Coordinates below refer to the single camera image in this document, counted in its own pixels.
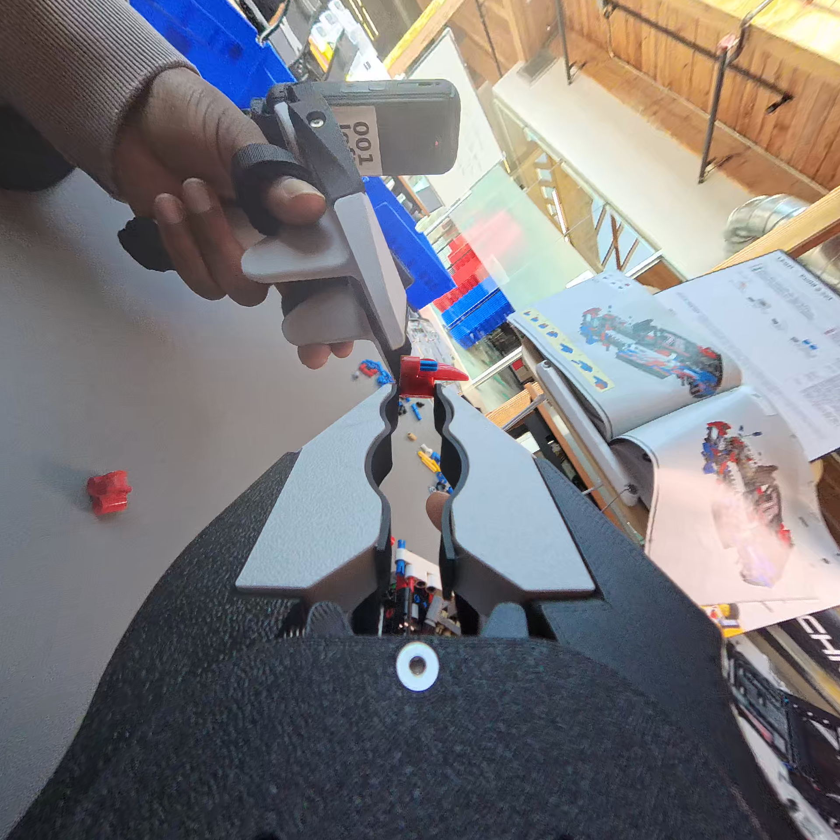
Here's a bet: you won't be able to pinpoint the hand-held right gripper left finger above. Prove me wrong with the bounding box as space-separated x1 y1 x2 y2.
235 384 401 618

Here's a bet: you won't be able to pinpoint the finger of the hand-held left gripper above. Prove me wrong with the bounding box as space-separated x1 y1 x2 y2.
333 190 416 378

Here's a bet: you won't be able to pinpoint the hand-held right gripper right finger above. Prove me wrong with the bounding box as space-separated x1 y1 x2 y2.
433 386 598 623

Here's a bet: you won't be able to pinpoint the red toy brick assembly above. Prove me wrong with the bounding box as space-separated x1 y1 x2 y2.
398 354 471 400

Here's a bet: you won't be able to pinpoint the person's left forearm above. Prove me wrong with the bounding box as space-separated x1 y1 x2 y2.
0 0 198 198

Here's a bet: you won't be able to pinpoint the grey desk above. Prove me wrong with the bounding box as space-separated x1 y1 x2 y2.
0 167 460 828

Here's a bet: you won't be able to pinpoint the person's left hand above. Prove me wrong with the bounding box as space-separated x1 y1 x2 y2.
113 67 355 370

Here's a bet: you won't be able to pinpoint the blue plastic bin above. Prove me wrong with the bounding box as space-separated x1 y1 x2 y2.
363 176 458 311

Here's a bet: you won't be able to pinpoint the whiteboard on stand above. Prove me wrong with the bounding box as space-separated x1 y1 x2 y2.
406 29 509 210

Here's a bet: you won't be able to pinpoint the pile of blue toy pins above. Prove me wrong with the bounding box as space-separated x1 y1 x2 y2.
354 357 426 422

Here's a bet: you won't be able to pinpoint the stacked red and blue crates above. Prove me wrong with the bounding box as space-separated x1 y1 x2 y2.
433 226 516 350

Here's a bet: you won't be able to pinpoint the toy instruction booklet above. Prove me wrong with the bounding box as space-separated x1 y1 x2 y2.
508 249 840 634

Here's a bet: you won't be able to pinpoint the small red toy connector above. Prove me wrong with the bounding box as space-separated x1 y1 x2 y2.
87 470 133 517

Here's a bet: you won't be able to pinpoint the blue bin with tag sticker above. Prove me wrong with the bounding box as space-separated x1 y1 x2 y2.
129 0 298 111

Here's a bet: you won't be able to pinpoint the black toy set box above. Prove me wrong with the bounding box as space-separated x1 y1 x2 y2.
702 600 840 667

